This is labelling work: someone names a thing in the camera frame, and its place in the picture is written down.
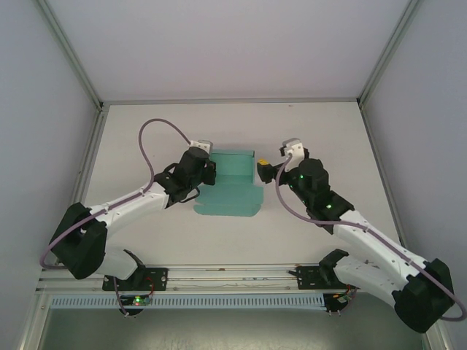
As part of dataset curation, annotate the teal paper box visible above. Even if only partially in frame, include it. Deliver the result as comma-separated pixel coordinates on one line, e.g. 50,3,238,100
193,148,265,219

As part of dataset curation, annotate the circuit board with green light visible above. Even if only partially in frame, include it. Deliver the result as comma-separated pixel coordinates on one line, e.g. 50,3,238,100
120,295,153,307

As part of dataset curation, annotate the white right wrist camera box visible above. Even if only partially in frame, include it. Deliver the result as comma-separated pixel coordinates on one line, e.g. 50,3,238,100
279,137,305,165

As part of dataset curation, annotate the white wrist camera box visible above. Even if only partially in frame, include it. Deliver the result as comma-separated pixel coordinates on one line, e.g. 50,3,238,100
188,138,213,155
279,137,305,165

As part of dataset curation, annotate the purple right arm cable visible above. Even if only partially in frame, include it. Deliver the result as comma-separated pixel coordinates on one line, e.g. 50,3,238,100
274,155,467,322

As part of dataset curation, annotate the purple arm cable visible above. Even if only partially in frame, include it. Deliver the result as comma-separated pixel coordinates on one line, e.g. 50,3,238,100
274,155,467,322
39,118,193,317

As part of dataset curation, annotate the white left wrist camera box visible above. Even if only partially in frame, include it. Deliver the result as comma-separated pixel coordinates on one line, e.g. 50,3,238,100
188,138,213,155

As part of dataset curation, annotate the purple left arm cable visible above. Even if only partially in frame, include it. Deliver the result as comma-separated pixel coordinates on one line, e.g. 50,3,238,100
39,118,193,317

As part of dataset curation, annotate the aluminium frame crossbar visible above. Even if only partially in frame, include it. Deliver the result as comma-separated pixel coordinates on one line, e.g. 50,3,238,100
100,96,361,106

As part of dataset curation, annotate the aluminium table side rail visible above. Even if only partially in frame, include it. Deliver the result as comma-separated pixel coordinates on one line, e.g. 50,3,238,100
54,104,107,265
358,104,414,256

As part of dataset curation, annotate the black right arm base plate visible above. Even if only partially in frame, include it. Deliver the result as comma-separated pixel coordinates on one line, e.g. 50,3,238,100
295,265,329,292

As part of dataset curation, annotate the aluminium mounting rail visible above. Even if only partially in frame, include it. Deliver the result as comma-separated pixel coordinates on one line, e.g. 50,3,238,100
35,261,402,295

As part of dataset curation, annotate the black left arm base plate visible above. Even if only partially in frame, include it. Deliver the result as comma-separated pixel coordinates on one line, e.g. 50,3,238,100
101,266,169,292

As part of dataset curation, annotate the white slotted cable duct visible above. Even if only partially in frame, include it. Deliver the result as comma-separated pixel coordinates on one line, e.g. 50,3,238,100
49,294,326,311

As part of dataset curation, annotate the aluminium frame post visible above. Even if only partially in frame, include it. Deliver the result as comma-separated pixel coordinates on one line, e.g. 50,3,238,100
35,0,105,109
357,0,422,107

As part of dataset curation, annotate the aluminium frame leg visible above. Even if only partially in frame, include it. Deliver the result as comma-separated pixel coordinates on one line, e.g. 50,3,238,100
17,293,51,350
419,320,450,350

